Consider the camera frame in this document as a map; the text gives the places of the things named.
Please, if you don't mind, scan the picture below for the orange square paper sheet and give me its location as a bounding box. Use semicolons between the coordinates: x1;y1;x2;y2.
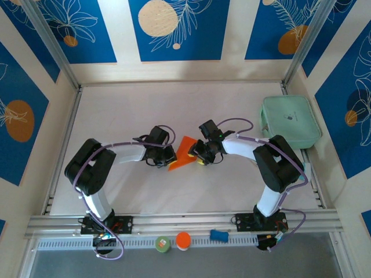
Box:
167;135;199;173

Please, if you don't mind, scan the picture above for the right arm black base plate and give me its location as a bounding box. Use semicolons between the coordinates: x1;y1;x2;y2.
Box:
234;213;288;232

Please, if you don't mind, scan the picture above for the aluminium cross rail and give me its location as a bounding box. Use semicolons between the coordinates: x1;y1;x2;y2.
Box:
24;208;345;239

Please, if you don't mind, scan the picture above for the mint green zip case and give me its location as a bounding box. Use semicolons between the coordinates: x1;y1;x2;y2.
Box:
259;95;323;151

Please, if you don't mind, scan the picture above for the orange cap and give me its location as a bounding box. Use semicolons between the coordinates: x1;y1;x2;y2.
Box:
175;231;192;251

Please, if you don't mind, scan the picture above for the grey sheet metal shelf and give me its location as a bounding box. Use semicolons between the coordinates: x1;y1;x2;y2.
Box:
17;231;356;278

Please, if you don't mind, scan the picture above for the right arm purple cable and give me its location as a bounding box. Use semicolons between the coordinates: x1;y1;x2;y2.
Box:
216;117;308;253

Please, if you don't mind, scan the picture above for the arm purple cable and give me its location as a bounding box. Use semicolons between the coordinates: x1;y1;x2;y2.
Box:
216;117;308;253
72;124;177;261

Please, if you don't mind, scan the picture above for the aluminium corner post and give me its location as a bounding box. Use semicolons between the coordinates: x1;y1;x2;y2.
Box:
21;0;83;92
282;0;339;87

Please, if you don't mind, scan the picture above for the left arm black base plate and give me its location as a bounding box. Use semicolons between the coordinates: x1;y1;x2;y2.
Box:
80;215;134;235

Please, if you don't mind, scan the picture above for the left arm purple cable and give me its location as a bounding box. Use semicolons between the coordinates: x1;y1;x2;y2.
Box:
72;124;177;261

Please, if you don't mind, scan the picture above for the grey slotted cable duct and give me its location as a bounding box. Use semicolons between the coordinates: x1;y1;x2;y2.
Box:
37;235;260;251

